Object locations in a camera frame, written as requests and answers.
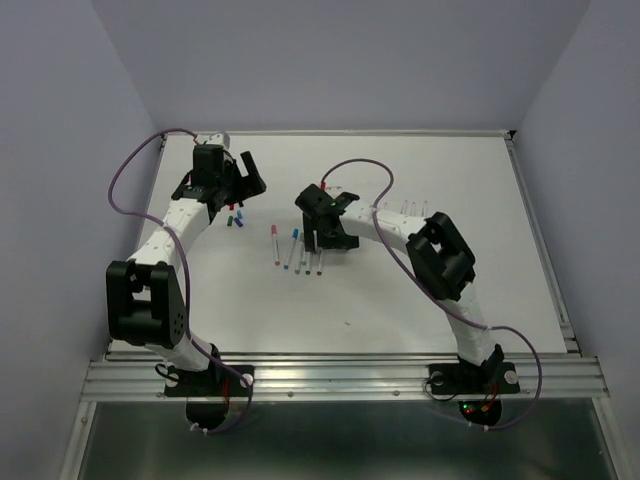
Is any grey capped marker pen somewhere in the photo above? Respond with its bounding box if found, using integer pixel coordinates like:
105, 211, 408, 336
294, 233, 305, 274

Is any brown capped marker pen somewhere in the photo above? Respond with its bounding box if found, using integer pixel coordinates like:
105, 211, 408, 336
316, 250, 325, 276

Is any dark green capped marker pen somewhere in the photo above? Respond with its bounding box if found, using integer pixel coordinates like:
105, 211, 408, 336
305, 252, 313, 275

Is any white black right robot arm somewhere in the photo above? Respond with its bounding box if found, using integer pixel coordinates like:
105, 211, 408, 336
295, 184, 504, 390

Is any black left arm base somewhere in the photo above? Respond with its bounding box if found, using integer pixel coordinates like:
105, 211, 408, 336
154, 363, 255, 436

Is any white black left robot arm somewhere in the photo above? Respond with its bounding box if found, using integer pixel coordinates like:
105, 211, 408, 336
106, 144, 266, 394

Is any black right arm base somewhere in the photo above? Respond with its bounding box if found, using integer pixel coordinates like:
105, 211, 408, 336
423, 362, 520, 428

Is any blue capped marker pen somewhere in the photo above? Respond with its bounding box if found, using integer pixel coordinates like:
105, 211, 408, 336
283, 228, 299, 270

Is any pink capped marker pen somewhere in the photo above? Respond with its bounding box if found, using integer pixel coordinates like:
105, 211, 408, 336
271, 224, 281, 266

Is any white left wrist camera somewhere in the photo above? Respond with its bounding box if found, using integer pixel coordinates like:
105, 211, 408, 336
194, 131, 230, 149

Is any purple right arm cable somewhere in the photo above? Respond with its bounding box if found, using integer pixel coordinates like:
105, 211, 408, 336
321, 159, 545, 434

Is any aluminium rail frame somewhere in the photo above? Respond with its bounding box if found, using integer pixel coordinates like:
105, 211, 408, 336
62, 131, 634, 479

